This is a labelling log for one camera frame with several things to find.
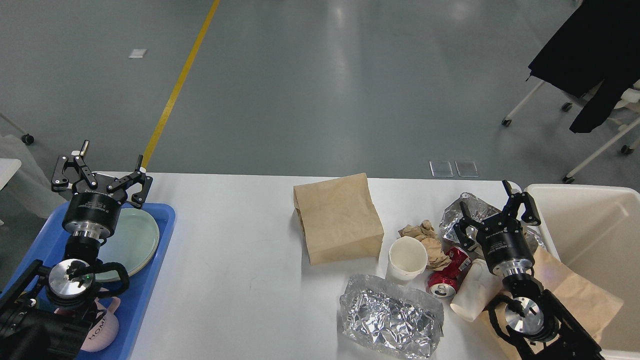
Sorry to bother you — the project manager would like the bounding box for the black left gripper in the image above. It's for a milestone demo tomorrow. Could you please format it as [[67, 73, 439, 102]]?
[[51, 140, 154, 239]]

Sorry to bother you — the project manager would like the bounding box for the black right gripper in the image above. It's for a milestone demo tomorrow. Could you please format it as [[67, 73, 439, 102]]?
[[454, 180, 542, 277]]

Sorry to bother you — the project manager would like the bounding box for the green plate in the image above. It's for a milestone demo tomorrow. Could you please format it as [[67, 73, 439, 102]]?
[[94, 208, 160, 282]]

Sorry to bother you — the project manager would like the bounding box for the brown paper bag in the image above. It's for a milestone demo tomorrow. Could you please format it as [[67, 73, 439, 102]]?
[[293, 173, 385, 265], [477, 247, 624, 360]]

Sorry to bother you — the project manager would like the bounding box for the foil tray front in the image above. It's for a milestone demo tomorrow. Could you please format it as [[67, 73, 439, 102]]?
[[338, 274, 445, 360]]

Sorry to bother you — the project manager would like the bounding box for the pink mug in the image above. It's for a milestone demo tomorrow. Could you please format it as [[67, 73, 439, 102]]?
[[80, 296, 121, 353]]

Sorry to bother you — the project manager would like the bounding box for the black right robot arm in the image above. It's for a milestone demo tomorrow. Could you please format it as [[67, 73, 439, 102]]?
[[453, 180, 602, 360]]

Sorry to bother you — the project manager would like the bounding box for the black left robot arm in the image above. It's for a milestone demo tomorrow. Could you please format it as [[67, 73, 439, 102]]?
[[0, 140, 153, 360]]

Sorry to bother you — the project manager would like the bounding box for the crumpled foil back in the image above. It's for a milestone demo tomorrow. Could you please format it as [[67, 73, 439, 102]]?
[[439, 193, 547, 253]]

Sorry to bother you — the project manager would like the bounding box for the pink plate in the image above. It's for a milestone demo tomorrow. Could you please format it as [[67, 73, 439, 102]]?
[[95, 220, 161, 284]]

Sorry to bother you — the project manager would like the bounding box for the white paper cup lying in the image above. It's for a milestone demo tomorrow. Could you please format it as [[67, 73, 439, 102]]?
[[450, 259, 503, 322]]

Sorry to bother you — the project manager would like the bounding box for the crumpled brown paper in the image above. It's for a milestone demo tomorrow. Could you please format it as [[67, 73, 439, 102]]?
[[398, 219, 451, 271]]

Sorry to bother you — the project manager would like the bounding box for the blue plastic tray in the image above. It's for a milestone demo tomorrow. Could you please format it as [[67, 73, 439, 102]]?
[[1, 202, 176, 360]]

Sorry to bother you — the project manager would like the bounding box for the crushed red soda can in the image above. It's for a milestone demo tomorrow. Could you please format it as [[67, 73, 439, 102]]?
[[425, 246, 473, 300]]

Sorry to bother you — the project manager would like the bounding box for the white furniture at left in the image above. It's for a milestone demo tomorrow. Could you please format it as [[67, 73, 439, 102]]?
[[0, 134, 66, 219]]

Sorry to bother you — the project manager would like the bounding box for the white paper cup upright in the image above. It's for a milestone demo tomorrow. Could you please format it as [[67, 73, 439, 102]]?
[[385, 235, 429, 286]]

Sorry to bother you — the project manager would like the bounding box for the white plastic bin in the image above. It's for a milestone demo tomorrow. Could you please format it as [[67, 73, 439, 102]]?
[[525, 184, 640, 360]]

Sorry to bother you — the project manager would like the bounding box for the white rolling chair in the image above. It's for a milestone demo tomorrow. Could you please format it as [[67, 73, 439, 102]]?
[[501, 77, 640, 185]]

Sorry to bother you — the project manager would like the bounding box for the black jacket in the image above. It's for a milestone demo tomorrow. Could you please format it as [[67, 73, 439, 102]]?
[[528, 0, 640, 133]]

